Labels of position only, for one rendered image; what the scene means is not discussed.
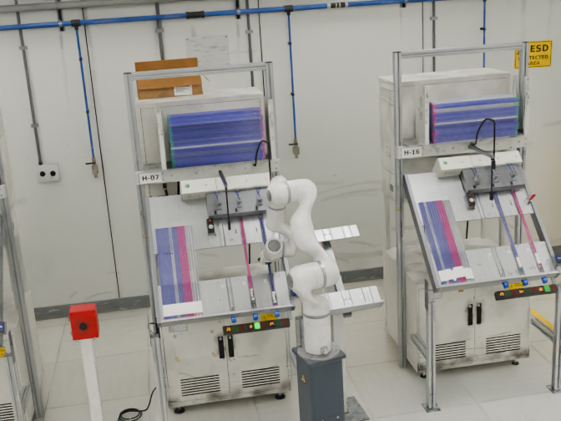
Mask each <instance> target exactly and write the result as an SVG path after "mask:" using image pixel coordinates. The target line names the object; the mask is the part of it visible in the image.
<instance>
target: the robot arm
mask: <svg viewBox="0 0 561 421"><path fill-rule="evenodd" d="M316 196H317V190H316V186H315V184H314V183H313V182H312V181H311V180H308V179H299V180H288V181H287V179H286V178H285V177H283V176H280V175H278V176H276V177H274V178H273V179H272V180H271V181H270V183H269V185H268V187H267V190H266V198H267V210H266V227H267V229H269V230H270V231H274V232H277V233H280V234H282V235H284V236H286V237H287V238H288V241H281V240H280V239H278V238H275V237H273V238H270V239H269V240H268V241H267V242H266V244H265V248H264V250H263V251H262V252H261V253H260V258H258V261H260V262H261V263H265V264H266V265H267V263H268V262H269V263H270V264H271V263H272V262H273V261H279V260H280V258H281V257H291V256H294V255H295V254H296V246H297V247H298V248H299V249H300V250H301V251H303V252H305V253H306V254H308V255H310V256H311V257H312V258H313V259H314V262H310V263H306V264H302V265H299V266H294V267H292V268H291V269H290V270H289V272H288V275H287V283H288V285H289V287H290V289H291V290H292V291H293V292H294V293H295V294H296V295H297V296H298V297H299V298H300V299H301V302H302V307H303V319H304V335H305V343H303V344H301V345H300V346H299V347H298V349H297V353H298V355H299V356H300V357H301V358H304V359H306V360H310V361H325V360H329V359H332V358H334V357H336V356H337V355H338V354H339V352H340V348H339V346H338V345H337V344H336V343H334V342H332V341H331V314H330V303H329V301H328V299H327V298H326V297H323V296H319V295H315V294H312V293H311V292H312V291H313V290H317V289H321V288H324V287H330V286H333V285H335V284H336V283H337V282H338V280H339V277H340V272H339V268H338V266H337V264H336V263H335V262H334V260H333V259H332V258H331V257H330V256H329V254H328V253H327V252H326V251H325V250H324V249H323V248H322V246H321V245H320V243H319V241H318V240H317V238H316V234H315V231H314V227H313V225H312V221H311V208H312V206H313V204H314V202H315V200H316ZM294 202H296V203H297V204H298V208H297V210H296V212H295V213H294V215H293V216H292V217H291V220H290V225H287V224H286V223H285V213H286V204H290V203H294Z"/></svg>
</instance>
